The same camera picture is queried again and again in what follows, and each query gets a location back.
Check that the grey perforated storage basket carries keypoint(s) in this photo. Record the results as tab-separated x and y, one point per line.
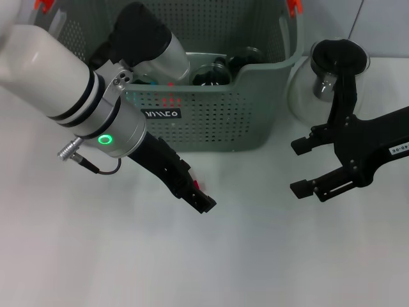
207	128

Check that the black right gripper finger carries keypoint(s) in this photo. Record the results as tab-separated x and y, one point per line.
329	187
313	139

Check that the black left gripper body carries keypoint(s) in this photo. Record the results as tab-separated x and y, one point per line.
156	160

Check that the glass carafe with black lid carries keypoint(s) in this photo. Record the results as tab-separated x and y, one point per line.
338	54

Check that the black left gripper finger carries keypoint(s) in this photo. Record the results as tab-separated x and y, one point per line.
187	169
198	201

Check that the dark red toy block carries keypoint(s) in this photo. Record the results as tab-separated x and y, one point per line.
196	185

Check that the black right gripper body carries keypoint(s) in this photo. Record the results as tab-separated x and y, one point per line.
367	144

